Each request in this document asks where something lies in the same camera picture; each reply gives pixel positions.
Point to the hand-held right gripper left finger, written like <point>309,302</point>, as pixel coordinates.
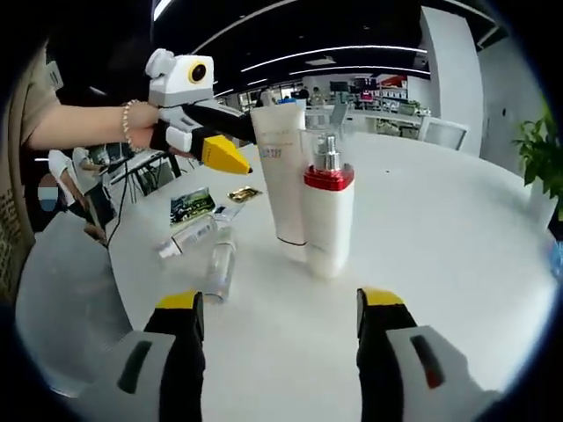
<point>180,351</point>

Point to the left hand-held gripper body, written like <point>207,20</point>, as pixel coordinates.
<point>176,83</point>

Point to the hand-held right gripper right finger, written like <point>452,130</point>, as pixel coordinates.
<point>382,351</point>

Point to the white skincare tube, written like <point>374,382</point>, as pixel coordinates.
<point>281,184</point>

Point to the white skincare bottle red collar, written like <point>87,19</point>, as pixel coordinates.
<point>327,224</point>

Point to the person's left hand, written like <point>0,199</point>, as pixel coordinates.
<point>145,127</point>

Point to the gold foil sachet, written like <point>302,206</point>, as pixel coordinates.
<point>243,194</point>

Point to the clear silver sachet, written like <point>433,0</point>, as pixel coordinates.
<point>226,212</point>

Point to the black green packet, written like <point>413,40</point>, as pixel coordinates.
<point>191,206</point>

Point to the beige printed shirt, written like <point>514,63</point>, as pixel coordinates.
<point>31,88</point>

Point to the blue cloth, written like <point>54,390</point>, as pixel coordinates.
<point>557,259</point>

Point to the white mesh chair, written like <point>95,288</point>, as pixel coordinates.
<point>444,134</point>

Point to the green potted plant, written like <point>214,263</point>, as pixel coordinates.
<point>541,154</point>

